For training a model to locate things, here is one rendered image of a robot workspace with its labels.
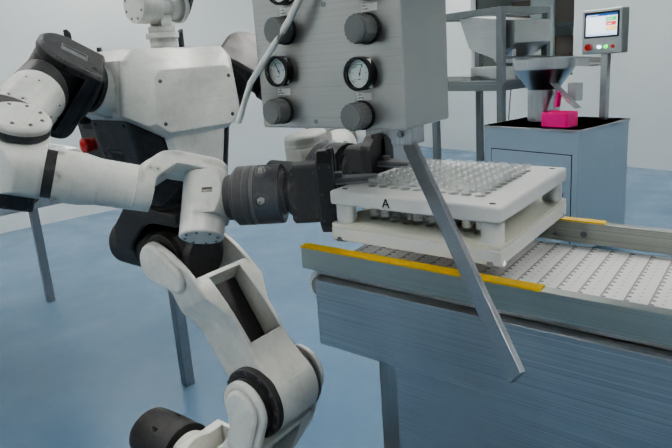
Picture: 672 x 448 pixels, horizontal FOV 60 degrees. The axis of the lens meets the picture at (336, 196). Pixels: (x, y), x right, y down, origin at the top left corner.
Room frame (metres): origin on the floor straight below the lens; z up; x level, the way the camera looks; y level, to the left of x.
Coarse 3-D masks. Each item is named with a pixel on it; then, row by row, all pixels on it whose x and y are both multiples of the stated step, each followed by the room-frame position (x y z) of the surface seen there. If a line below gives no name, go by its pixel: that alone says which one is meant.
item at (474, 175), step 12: (432, 168) 0.83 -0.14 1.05; (444, 168) 0.82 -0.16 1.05; (456, 168) 0.81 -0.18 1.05; (468, 168) 0.80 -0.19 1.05; (480, 168) 0.81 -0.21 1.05; (492, 168) 0.79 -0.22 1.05; (504, 168) 0.79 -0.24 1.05; (408, 180) 0.76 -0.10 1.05; (444, 180) 0.75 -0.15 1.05; (456, 180) 0.74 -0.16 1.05; (468, 180) 0.74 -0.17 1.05; (480, 180) 0.72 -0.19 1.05
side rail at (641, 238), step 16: (560, 224) 0.82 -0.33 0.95; (576, 224) 0.81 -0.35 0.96; (592, 224) 0.79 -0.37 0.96; (608, 224) 0.78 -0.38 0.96; (624, 224) 0.78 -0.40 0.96; (576, 240) 0.81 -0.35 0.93; (592, 240) 0.79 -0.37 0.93; (608, 240) 0.78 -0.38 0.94; (624, 240) 0.77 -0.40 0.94; (640, 240) 0.75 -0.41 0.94; (656, 240) 0.74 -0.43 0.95
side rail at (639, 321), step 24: (312, 264) 0.77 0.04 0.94; (336, 264) 0.74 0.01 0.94; (360, 264) 0.72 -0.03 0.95; (384, 264) 0.70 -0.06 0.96; (408, 288) 0.67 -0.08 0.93; (432, 288) 0.65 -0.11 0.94; (456, 288) 0.63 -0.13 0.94; (504, 288) 0.60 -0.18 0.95; (552, 288) 0.58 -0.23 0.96; (528, 312) 0.58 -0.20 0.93; (552, 312) 0.56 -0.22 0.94; (576, 312) 0.55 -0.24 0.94; (600, 312) 0.53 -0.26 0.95; (624, 312) 0.52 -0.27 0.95; (648, 312) 0.51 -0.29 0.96; (648, 336) 0.51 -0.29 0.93
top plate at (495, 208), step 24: (552, 168) 0.81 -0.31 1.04; (336, 192) 0.77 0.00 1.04; (360, 192) 0.75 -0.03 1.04; (384, 192) 0.74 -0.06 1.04; (408, 192) 0.73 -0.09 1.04; (504, 192) 0.69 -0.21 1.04; (528, 192) 0.69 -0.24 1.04; (456, 216) 0.65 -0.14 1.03; (480, 216) 0.64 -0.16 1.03; (504, 216) 0.63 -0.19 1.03
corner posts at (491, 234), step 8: (560, 184) 0.80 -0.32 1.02; (552, 192) 0.80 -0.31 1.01; (560, 192) 0.80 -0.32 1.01; (544, 200) 0.81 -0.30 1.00; (552, 200) 0.80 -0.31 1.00; (560, 200) 0.80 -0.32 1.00; (344, 208) 0.76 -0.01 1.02; (352, 208) 0.77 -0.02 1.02; (344, 216) 0.76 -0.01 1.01; (352, 216) 0.76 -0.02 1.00; (488, 224) 0.63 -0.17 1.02; (496, 224) 0.63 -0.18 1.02; (504, 224) 0.64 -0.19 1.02; (488, 232) 0.63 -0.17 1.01; (496, 232) 0.63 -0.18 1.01; (504, 232) 0.64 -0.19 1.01; (488, 240) 0.63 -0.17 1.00; (496, 240) 0.63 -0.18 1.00; (504, 240) 0.64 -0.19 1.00
